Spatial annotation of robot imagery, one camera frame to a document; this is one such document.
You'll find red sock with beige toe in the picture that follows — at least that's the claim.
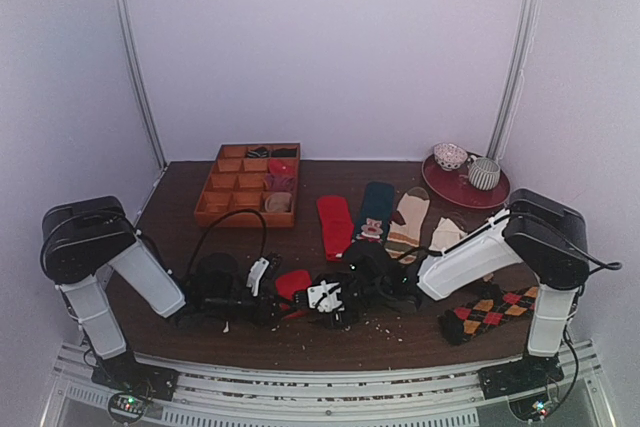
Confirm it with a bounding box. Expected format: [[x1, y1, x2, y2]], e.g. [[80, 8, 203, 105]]
[[275, 269, 311, 318]]

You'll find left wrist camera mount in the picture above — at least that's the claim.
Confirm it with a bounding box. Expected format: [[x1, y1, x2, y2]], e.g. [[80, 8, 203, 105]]
[[246, 257, 270, 297]]

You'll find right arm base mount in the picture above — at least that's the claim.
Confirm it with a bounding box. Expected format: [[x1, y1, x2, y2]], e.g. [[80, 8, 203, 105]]
[[478, 354, 564, 422]]

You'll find right aluminium frame post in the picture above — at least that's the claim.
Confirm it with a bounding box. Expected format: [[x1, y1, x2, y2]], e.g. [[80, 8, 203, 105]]
[[487, 0, 540, 162]]

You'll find left aluminium frame post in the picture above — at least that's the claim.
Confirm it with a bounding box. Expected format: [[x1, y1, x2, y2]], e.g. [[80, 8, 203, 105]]
[[114, 0, 168, 171]]

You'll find red rolled sock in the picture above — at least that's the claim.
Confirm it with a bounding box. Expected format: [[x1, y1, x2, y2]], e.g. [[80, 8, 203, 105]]
[[268, 158, 298, 176]]

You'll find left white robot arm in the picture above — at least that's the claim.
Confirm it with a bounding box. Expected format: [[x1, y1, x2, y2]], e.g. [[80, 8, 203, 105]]
[[39, 196, 295, 391]]

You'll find beige brown sock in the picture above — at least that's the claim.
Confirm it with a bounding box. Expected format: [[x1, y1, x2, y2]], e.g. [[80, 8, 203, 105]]
[[429, 217, 467, 252]]

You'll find right black cable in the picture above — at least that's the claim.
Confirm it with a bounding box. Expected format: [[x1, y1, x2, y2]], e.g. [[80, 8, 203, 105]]
[[542, 241, 624, 398]]

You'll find black striped rolled sock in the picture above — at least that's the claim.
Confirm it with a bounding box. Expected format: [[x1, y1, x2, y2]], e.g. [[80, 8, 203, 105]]
[[246, 146, 270, 159]]

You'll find aluminium frame post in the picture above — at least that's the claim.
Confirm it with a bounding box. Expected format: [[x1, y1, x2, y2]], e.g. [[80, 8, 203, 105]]
[[114, 0, 168, 171], [487, 0, 540, 162]]

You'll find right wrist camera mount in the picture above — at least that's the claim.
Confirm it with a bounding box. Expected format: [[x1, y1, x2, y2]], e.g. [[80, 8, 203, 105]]
[[306, 280, 345, 314]]

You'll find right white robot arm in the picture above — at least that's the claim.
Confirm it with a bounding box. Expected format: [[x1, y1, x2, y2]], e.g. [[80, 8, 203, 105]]
[[293, 189, 590, 389]]

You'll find white patterned bowl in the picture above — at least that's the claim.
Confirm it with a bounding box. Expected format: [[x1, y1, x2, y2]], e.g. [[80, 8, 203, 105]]
[[433, 142, 468, 172]]

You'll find beige striped sock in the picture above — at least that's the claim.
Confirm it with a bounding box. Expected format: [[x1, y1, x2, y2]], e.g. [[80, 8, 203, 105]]
[[385, 187, 430, 264]]

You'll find black orange argyle sock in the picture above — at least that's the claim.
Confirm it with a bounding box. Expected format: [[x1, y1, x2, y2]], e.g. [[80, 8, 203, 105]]
[[438, 282, 538, 346]]

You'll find red round plate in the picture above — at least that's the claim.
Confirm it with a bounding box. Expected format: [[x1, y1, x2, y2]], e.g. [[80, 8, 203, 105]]
[[422, 155, 511, 210]]

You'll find wooden compartment tray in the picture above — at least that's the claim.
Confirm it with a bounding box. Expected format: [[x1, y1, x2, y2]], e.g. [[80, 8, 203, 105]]
[[194, 143, 301, 228]]

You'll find black cable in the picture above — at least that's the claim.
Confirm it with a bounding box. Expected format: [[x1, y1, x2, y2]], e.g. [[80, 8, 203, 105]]
[[184, 209, 267, 283], [542, 241, 624, 398]]

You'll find beige rolled sock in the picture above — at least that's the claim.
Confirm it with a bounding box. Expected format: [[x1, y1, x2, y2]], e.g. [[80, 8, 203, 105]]
[[264, 192, 293, 213]]

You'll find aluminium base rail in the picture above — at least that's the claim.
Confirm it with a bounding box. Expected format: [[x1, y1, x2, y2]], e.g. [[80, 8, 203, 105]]
[[42, 339, 616, 427]]

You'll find striped grey cup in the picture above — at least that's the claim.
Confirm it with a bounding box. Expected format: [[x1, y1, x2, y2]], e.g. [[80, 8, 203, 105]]
[[468, 157, 501, 191]]

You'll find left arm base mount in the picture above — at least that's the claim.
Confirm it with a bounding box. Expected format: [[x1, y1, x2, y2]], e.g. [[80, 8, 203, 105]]
[[91, 364, 179, 425]]

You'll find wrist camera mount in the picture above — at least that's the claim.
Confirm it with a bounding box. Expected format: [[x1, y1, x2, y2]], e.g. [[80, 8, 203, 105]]
[[306, 280, 345, 314], [246, 257, 270, 297]]

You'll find teal reindeer sock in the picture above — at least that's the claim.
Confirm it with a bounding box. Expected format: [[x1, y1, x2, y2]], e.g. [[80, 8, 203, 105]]
[[352, 181, 395, 245]]

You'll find left black cable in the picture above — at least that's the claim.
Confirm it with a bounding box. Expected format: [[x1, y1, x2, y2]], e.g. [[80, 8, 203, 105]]
[[184, 209, 267, 283]]

